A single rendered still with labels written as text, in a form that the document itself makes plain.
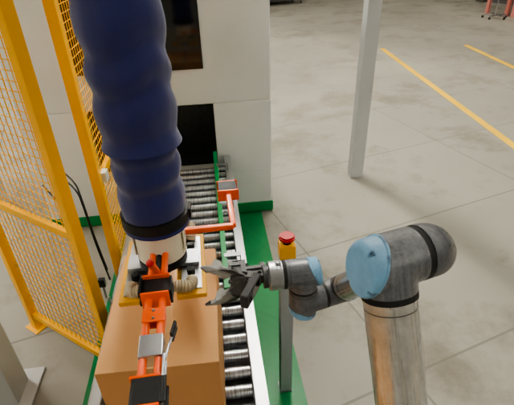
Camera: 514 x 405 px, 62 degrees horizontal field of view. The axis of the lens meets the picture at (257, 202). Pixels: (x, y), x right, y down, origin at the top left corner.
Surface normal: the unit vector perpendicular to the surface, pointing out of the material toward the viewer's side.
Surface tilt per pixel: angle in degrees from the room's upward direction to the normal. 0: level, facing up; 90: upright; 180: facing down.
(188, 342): 0
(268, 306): 0
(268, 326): 0
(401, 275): 70
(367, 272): 83
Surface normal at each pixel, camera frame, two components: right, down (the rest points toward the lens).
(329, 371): -0.03, -0.85
